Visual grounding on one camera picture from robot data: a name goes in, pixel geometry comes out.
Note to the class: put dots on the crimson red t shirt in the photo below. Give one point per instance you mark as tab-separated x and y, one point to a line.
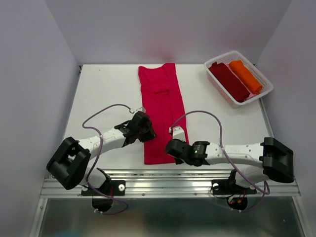
162	99

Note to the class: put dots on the white plastic basket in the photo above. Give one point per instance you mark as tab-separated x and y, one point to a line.
226	58

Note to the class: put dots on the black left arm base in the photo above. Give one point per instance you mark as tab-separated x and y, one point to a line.
108	187

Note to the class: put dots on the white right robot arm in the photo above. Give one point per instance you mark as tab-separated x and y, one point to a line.
254	163

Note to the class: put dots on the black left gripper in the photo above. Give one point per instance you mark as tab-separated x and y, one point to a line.
150	135

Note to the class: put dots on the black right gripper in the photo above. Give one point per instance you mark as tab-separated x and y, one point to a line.
178	161

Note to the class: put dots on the aluminium rail frame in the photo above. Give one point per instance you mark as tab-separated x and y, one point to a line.
194	183

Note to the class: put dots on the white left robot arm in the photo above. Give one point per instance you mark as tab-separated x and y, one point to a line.
69	164

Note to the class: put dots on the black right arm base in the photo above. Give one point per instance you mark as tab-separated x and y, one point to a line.
229	187

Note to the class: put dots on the orange rolled shirt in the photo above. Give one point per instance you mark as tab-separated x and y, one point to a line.
246	76

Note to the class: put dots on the dark red rolled shirt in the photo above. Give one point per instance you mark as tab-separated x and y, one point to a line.
229	81

